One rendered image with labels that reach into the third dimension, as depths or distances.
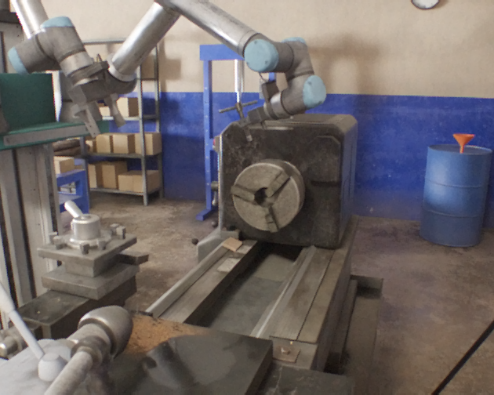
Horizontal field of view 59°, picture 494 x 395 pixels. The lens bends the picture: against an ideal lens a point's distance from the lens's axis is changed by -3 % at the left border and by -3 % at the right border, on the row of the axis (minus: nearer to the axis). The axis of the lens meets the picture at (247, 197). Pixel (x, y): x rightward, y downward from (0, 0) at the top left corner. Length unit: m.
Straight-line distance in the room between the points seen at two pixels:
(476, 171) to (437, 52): 1.32
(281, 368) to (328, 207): 0.86
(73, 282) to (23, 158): 1.14
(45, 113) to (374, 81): 3.65
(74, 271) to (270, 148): 0.96
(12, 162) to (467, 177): 3.61
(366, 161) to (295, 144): 3.35
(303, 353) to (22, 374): 0.69
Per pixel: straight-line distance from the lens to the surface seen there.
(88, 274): 1.10
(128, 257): 1.14
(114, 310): 0.81
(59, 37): 1.43
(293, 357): 1.10
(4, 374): 0.64
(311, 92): 1.37
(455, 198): 4.42
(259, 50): 1.30
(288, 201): 1.59
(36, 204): 2.21
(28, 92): 2.05
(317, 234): 1.83
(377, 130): 5.03
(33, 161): 2.18
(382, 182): 5.12
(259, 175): 1.60
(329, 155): 1.69
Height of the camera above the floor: 1.51
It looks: 15 degrees down
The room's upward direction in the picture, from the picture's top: straight up
